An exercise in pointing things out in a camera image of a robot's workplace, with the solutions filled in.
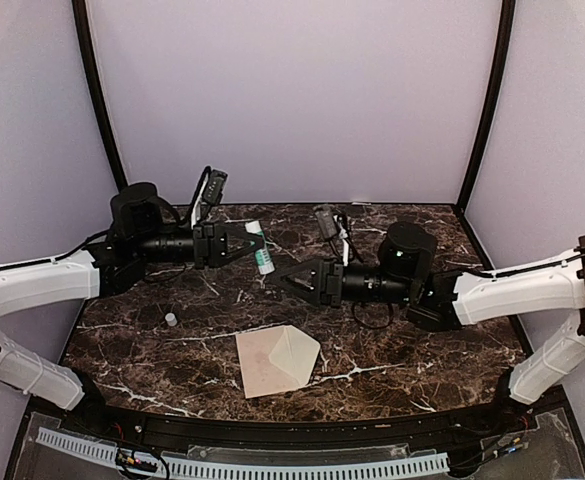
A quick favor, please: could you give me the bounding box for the left black frame post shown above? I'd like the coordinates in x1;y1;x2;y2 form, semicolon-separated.
71;0;129;193

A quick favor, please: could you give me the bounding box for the black curved front rail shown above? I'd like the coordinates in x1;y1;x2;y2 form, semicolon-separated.
31;387;568;454

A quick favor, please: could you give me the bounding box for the white green glue stick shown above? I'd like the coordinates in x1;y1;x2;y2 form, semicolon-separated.
245;220;275;275

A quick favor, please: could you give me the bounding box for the white slotted cable duct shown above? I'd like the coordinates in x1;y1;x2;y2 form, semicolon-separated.
35;427;450;479

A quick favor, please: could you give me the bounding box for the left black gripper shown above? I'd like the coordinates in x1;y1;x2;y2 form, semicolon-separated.
133;219;264;270

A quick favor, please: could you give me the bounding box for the beige paper envelope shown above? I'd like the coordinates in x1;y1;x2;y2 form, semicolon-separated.
235;325;321;399

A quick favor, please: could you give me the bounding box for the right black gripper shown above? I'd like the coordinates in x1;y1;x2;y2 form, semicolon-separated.
270;254;415;308

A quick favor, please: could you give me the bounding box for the small circuit board with wires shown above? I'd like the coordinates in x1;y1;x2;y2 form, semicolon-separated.
115;449;158;474

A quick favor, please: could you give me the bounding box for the right black frame post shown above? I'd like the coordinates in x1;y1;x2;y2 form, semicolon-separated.
455;0;516;216

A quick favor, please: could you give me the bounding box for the small white glue cap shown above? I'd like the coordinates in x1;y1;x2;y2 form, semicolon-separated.
165;313;177;327

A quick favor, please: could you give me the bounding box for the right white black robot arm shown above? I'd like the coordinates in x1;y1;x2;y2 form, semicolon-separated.
271;222;585;434

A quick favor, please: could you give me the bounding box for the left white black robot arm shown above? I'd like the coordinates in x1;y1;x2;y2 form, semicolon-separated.
0;182;264;436

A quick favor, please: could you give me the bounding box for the black frame post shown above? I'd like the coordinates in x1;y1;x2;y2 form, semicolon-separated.
455;0;516;216
71;0;129;193

